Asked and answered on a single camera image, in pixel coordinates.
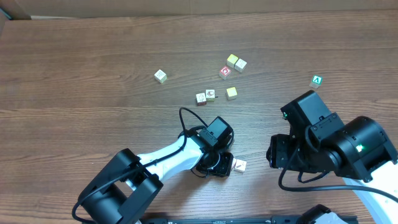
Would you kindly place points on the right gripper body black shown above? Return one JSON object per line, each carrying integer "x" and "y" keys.
{"x": 274, "y": 152}

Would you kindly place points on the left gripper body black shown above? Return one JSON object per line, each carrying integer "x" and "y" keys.
{"x": 225, "y": 164}

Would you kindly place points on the hammer picture wooden block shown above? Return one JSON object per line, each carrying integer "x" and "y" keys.
{"x": 240, "y": 165}

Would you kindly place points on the red picture wooden block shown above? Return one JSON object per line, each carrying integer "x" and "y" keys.
{"x": 201, "y": 99}

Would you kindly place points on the brown animal wooden block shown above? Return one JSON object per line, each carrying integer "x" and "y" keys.
{"x": 210, "y": 95}

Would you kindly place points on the dotted pattern wooden block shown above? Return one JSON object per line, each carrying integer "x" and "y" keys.
{"x": 160, "y": 76}

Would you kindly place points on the red Y wooden block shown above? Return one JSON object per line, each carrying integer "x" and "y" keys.
{"x": 233, "y": 163}

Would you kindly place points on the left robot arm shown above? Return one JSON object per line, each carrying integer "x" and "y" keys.
{"x": 125, "y": 187}

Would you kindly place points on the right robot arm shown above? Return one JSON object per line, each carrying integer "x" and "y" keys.
{"x": 322, "y": 153}

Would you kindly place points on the yellow wooden block centre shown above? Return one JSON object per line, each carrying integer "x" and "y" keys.
{"x": 231, "y": 93}

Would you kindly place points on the yellow wooden block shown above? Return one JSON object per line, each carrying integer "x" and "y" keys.
{"x": 231, "y": 93}
{"x": 231, "y": 60}

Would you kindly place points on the green V wooden block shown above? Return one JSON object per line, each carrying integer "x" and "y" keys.
{"x": 316, "y": 81}

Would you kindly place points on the red circle wooden block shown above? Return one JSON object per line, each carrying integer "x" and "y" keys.
{"x": 225, "y": 72}

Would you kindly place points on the white wooden block upper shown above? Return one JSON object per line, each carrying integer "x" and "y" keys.
{"x": 240, "y": 65}

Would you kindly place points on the yellow wooden block upper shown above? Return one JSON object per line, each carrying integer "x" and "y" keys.
{"x": 231, "y": 60}

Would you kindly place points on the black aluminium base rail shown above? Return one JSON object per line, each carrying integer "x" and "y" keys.
{"x": 279, "y": 219}

